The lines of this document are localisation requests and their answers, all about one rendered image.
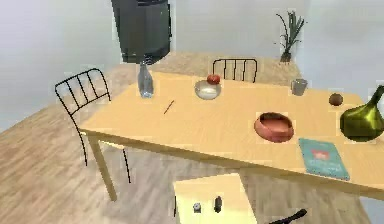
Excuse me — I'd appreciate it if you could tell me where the pale wooden dining table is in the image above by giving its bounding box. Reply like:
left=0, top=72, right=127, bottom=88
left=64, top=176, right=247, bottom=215
left=79, top=71, right=384, bottom=203

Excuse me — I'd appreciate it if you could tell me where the brown pencil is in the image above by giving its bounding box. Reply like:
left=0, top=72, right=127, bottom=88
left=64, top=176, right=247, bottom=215
left=162, top=99, right=176, bottom=116

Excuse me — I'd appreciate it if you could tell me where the white bowl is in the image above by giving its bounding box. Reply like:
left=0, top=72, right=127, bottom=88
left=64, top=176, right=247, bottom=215
left=194, top=79, right=223, bottom=101

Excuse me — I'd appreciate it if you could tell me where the red apple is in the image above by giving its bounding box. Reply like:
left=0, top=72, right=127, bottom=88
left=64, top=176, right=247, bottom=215
left=206, top=73, right=222, bottom=86

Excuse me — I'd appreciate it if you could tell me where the clear glass bottle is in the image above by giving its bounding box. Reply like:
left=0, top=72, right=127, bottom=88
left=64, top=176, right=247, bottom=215
left=137, top=59, right=155, bottom=99

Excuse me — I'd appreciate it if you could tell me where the pale yellow side table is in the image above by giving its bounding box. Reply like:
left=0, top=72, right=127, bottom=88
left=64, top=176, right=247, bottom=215
left=172, top=172, right=259, bottom=224

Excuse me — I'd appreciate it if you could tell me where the red-brown bowl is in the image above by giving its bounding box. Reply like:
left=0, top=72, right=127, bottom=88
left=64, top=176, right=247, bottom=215
left=253, top=111, right=296, bottom=144

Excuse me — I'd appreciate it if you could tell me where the black pepper shaker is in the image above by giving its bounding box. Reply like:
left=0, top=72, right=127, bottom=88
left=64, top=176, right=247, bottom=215
left=213, top=195, right=223, bottom=214

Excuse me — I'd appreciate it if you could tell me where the grey mug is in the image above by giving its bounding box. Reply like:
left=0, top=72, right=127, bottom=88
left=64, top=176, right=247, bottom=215
left=290, top=78, right=309, bottom=97

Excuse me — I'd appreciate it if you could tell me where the green house plant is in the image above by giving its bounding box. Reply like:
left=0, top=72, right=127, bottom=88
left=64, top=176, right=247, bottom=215
left=274, top=10, right=307, bottom=64

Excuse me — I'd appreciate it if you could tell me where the teal book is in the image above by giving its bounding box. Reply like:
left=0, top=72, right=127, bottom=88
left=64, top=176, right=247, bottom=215
left=297, top=137, right=351, bottom=182

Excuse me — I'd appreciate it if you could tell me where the black curved bar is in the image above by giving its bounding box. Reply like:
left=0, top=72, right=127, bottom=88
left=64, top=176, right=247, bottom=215
left=267, top=208, right=309, bottom=224

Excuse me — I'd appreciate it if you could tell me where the brown round ball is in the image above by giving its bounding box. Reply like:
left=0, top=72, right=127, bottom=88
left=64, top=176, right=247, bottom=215
left=328, top=92, right=345, bottom=107

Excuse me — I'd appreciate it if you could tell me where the green glossy vase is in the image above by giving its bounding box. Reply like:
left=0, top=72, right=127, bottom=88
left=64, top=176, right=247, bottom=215
left=339, top=84, right=384, bottom=143

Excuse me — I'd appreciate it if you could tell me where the black wire chair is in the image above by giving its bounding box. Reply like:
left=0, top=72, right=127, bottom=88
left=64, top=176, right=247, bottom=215
left=54, top=67, right=133, bottom=185
left=211, top=57, right=259, bottom=84

